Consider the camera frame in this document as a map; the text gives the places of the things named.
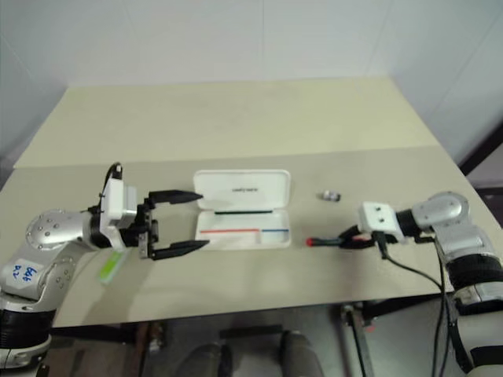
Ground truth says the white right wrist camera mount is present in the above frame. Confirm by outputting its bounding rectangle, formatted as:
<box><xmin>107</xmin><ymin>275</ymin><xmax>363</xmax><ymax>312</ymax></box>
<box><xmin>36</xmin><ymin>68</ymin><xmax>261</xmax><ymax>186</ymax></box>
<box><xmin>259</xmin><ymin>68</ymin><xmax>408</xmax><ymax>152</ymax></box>
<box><xmin>358</xmin><ymin>201</ymin><xmax>406</xmax><ymax>244</ymax></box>

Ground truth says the metal table leg frame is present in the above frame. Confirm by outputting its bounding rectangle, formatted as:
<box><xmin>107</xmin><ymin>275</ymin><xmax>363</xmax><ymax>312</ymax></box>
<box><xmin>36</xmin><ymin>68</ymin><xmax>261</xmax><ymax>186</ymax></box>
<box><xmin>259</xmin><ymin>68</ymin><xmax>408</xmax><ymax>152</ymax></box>
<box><xmin>339</xmin><ymin>301</ymin><xmax>379</xmax><ymax>377</ymax></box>

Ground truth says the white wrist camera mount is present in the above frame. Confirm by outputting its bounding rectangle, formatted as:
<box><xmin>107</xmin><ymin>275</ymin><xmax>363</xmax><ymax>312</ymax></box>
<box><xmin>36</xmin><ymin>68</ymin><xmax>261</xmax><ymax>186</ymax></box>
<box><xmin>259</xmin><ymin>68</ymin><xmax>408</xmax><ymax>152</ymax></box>
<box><xmin>358</xmin><ymin>201</ymin><xmax>406</xmax><ymax>244</ymax></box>
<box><xmin>97</xmin><ymin>178</ymin><xmax>139</xmax><ymax>249</ymax></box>

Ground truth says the green translucent marker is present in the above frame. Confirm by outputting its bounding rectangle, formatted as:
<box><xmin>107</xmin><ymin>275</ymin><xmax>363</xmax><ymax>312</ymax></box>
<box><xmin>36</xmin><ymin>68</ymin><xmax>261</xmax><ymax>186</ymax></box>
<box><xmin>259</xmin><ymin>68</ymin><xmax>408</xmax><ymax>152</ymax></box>
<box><xmin>97</xmin><ymin>251</ymin><xmax>129</xmax><ymax>285</ymax></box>

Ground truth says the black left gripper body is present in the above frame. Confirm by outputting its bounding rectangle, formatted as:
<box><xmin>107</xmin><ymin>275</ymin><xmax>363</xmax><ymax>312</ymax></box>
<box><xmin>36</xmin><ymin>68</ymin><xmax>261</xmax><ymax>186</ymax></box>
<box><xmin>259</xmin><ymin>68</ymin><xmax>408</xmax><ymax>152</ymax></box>
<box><xmin>119</xmin><ymin>195</ymin><xmax>160</xmax><ymax>261</ymax></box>

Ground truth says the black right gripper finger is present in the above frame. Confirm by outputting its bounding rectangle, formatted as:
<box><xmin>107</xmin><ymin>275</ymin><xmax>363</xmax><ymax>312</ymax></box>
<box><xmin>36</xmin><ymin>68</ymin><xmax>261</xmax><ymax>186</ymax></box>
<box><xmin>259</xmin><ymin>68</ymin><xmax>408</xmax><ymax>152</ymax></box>
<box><xmin>336</xmin><ymin>225</ymin><xmax>362</xmax><ymax>243</ymax></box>
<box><xmin>338</xmin><ymin>236</ymin><xmax>374</xmax><ymax>250</ymax></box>

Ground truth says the dark rounded shape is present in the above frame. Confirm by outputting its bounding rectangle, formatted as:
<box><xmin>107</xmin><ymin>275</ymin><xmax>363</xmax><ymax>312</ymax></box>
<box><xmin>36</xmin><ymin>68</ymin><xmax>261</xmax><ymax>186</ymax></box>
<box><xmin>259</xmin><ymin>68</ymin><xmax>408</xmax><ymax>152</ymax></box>
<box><xmin>183</xmin><ymin>342</ymin><xmax>234</xmax><ymax>377</ymax></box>
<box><xmin>277</xmin><ymin>329</ymin><xmax>325</xmax><ymax>377</ymax></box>

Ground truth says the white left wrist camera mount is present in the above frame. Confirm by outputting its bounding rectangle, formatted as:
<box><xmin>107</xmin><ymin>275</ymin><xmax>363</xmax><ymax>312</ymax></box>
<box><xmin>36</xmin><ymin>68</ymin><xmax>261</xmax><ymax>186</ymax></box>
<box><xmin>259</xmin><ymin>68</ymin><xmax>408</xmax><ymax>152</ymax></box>
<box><xmin>97</xmin><ymin>178</ymin><xmax>139</xmax><ymax>249</ymax></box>

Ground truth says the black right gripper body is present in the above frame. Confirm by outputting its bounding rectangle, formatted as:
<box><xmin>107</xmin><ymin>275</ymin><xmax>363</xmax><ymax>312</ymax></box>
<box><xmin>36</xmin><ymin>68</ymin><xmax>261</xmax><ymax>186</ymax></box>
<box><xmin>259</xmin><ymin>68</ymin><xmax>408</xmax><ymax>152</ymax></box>
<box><xmin>355</xmin><ymin>229</ymin><xmax>397</xmax><ymax>250</ymax></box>

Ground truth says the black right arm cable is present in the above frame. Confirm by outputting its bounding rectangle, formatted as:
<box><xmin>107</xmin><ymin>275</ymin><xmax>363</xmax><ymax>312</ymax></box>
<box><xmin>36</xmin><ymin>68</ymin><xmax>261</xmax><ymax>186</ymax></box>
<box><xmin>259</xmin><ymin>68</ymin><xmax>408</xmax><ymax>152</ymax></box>
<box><xmin>375</xmin><ymin>230</ymin><xmax>479</xmax><ymax>371</ymax></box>

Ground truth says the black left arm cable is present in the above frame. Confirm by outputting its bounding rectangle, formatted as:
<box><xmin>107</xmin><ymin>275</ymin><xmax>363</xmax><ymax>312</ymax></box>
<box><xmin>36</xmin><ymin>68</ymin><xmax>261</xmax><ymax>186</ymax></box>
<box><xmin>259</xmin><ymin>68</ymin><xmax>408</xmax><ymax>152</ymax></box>
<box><xmin>90</xmin><ymin>162</ymin><xmax>124</xmax><ymax>215</ymax></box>

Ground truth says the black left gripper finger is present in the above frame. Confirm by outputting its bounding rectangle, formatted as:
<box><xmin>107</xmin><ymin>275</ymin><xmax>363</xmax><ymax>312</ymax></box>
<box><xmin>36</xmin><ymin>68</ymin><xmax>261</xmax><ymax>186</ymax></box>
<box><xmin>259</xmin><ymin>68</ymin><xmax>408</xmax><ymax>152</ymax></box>
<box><xmin>148</xmin><ymin>189</ymin><xmax>204</xmax><ymax>207</ymax></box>
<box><xmin>150</xmin><ymin>240</ymin><xmax>211</xmax><ymax>262</ymax></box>

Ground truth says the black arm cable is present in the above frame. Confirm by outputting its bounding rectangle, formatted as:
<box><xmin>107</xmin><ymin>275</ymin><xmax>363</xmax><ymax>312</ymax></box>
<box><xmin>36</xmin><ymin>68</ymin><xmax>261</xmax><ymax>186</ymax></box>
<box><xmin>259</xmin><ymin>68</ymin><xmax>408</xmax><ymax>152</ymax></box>
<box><xmin>90</xmin><ymin>162</ymin><xmax>124</xmax><ymax>215</ymax></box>
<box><xmin>375</xmin><ymin>230</ymin><xmax>479</xmax><ymax>371</ymax></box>

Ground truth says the red capped black marker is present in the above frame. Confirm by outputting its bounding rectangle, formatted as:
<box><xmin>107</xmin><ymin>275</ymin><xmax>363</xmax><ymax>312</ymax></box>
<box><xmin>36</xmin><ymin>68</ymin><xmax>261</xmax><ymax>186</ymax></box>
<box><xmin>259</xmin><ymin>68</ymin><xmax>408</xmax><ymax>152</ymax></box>
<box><xmin>306</xmin><ymin>236</ymin><xmax>343</xmax><ymax>247</ymax></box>

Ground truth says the white open pencil case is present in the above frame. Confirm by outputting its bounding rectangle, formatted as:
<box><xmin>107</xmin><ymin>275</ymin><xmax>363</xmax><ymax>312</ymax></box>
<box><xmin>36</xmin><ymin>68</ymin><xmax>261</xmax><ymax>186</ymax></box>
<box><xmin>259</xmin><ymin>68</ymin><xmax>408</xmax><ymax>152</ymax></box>
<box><xmin>192</xmin><ymin>169</ymin><xmax>293</xmax><ymax>251</ymax></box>

